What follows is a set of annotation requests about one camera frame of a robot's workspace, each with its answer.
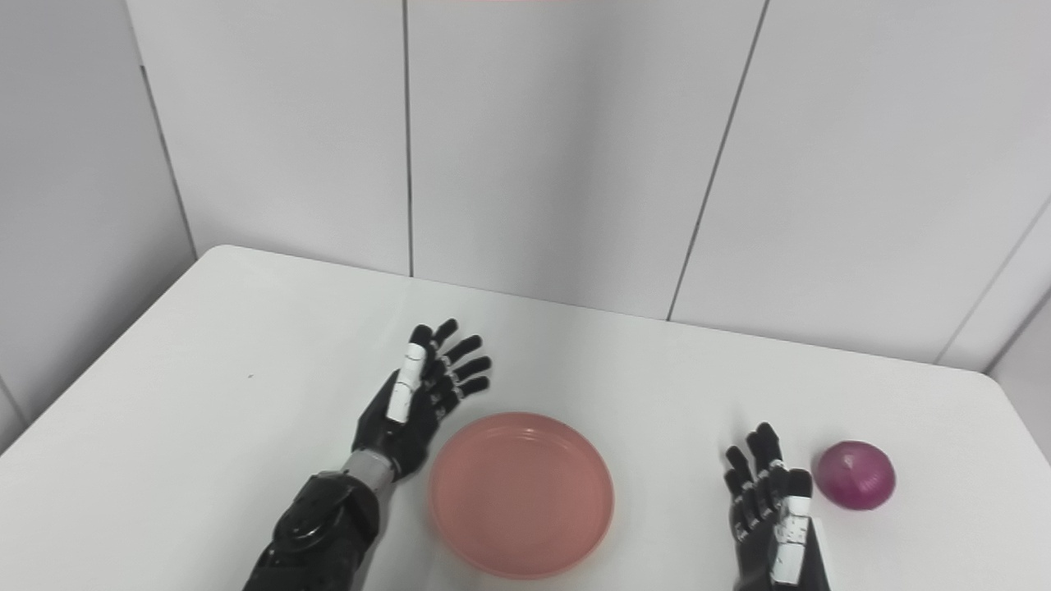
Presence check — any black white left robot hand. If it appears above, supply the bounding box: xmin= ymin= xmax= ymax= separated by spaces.
xmin=351 ymin=318 xmax=493 ymax=481

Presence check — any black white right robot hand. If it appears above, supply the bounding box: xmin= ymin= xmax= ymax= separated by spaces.
xmin=723 ymin=423 xmax=832 ymax=591

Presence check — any red onion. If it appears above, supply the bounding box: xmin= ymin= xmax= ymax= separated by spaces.
xmin=812 ymin=440 xmax=897 ymax=511

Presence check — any pink round plate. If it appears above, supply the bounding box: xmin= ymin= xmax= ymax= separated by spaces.
xmin=427 ymin=412 xmax=616 ymax=580

